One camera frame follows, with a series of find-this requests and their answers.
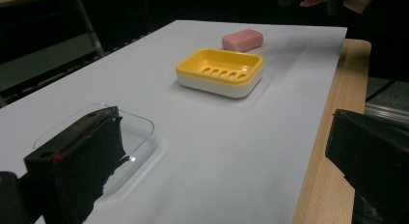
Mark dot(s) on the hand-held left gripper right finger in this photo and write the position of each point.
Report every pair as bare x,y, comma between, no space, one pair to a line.
373,159

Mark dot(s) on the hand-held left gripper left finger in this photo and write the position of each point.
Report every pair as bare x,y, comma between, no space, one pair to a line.
77,159

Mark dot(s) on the clear plastic soap dish lid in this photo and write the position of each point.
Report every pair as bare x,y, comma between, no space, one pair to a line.
135,137

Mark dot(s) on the pink soap bar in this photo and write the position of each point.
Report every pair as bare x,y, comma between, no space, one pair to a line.
241,40

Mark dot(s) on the yellow and white soap dish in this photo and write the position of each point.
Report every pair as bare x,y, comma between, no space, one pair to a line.
221,72

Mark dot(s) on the metal shelf rack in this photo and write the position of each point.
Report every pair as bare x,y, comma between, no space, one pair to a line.
48,47

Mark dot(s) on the white paper sheet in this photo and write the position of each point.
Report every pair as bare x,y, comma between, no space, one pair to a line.
205,127

